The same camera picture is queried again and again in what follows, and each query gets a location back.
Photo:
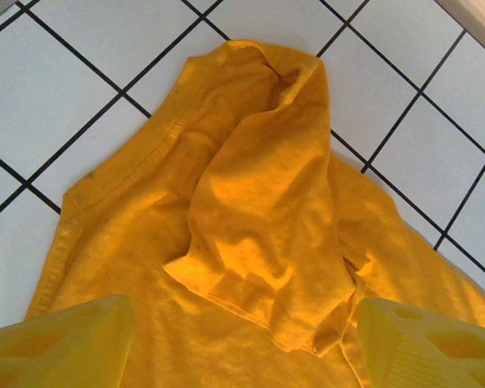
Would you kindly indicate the yellow t-shirt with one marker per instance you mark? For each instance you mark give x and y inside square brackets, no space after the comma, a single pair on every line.
[246,202]

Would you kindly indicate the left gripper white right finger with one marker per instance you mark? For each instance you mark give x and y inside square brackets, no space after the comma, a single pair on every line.
[428,351]

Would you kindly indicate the light wooden enclosure frame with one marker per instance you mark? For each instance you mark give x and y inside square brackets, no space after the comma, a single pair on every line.
[481,20]

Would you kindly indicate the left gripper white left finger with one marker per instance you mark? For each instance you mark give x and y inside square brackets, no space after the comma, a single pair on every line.
[64,347]

